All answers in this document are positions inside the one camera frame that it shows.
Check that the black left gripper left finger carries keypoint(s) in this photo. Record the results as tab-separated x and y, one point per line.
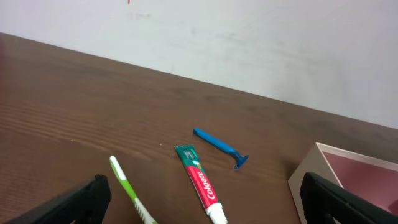
84	204

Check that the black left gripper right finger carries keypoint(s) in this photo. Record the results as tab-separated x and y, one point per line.
326	202

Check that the red green toothpaste tube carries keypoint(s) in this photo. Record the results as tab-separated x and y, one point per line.
201	183

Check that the green white toothbrush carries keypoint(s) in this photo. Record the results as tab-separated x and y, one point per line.
140	208

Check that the white box with pink interior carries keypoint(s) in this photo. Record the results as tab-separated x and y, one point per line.
372	179

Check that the blue disposable razor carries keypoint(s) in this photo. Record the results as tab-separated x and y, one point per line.
240	160

